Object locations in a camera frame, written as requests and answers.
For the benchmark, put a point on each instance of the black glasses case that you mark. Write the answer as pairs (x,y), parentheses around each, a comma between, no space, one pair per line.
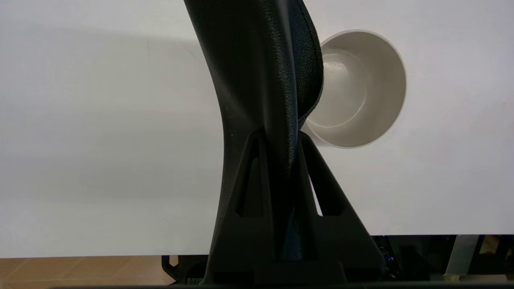
(261,72)

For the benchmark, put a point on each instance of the grey metal strut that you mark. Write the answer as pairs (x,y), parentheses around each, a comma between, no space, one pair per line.
(461,255)

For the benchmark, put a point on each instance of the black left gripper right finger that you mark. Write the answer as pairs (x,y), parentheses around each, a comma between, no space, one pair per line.
(337,241)

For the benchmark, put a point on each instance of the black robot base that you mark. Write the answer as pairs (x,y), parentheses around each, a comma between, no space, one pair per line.
(405,257)

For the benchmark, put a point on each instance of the grey round bowl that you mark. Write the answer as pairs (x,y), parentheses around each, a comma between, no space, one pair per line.
(361,80)

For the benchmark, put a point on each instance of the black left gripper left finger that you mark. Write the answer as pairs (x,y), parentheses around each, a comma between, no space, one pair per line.
(249,241)

